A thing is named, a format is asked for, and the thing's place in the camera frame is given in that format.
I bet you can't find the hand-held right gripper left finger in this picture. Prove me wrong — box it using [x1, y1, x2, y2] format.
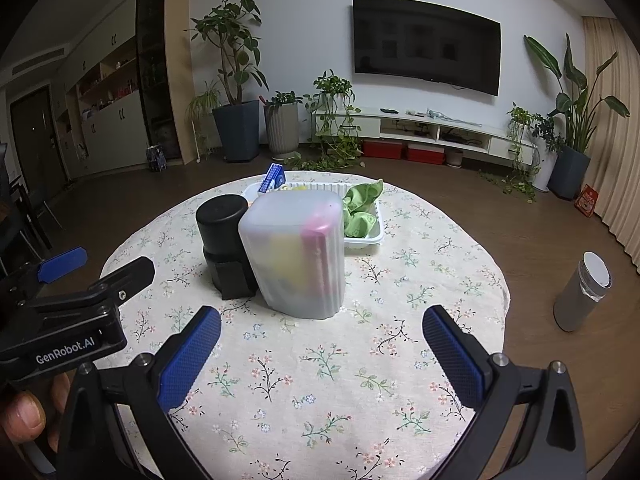
[55, 305, 223, 480]

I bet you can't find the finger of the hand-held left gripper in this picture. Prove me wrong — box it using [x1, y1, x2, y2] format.
[0, 246, 88, 307]
[87, 256, 156, 307]

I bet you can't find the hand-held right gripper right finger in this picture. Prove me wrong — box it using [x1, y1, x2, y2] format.
[422, 304, 588, 480]

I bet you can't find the white plastic tray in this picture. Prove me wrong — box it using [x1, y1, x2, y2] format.
[243, 180, 385, 247]

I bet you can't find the green cloth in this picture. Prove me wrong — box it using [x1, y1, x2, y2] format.
[341, 178, 385, 239]

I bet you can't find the blue tissue pack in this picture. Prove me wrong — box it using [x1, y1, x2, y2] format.
[258, 162, 287, 195]

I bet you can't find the person's left hand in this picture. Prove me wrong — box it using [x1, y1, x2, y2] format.
[0, 372, 73, 461]

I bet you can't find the dark dining chair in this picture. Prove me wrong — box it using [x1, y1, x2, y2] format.
[0, 142, 53, 271]

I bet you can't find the black cylindrical container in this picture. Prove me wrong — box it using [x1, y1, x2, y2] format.
[195, 194, 258, 301]

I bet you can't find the floral tablecloth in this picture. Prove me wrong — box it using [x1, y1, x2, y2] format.
[100, 170, 511, 476]

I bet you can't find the dark brown door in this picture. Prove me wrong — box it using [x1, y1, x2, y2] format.
[10, 85, 68, 186]

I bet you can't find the grey cylindrical trash can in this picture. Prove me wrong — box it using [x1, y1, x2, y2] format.
[554, 251, 612, 332]

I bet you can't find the frosted translucent plastic container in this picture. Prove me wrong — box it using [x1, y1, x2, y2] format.
[238, 186, 347, 320]

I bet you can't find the tall potted tree dark pot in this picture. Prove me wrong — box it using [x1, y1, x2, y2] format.
[189, 0, 268, 163]

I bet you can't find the potted grass plant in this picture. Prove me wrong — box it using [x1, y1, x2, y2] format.
[186, 80, 221, 161]

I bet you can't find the red storage box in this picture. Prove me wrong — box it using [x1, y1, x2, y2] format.
[406, 142, 446, 165]
[362, 140, 405, 160]

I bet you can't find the ceiling air vent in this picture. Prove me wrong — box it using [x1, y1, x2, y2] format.
[12, 47, 66, 76]

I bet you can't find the red printed box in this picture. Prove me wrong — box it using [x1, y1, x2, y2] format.
[574, 184, 600, 218]

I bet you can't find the plant in smooth white pot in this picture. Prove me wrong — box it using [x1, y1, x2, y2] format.
[530, 115, 561, 193]

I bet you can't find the plant in ribbed white pot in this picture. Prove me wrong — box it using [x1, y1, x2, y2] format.
[263, 91, 303, 157]

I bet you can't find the dark glass display cabinet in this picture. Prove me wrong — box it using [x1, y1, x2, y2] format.
[135, 0, 193, 163]

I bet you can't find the large-leaf plant in dark pot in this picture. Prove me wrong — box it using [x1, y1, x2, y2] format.
[524, 32, 631, 200]

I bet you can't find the white television cabinet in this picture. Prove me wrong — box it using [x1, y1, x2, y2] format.
[312, 106, 541, 161]

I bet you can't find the clutter of small items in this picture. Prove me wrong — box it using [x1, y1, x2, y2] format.
[405, 107, 481, 126]

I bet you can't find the trailing vine plant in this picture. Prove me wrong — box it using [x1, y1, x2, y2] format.
[480, 102, 538, 203]

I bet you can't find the beige curtain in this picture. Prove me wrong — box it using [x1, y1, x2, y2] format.
[582, 15, 640, 271]

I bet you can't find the trailing pothos plant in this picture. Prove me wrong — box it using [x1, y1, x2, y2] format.
[287, 70, 363, 171]

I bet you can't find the white wall cabinet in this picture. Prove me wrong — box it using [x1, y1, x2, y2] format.
[65, 35, 151, 176]

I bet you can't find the wall-mounted black television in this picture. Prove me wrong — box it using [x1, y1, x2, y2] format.
[352, 0, 502, 97]

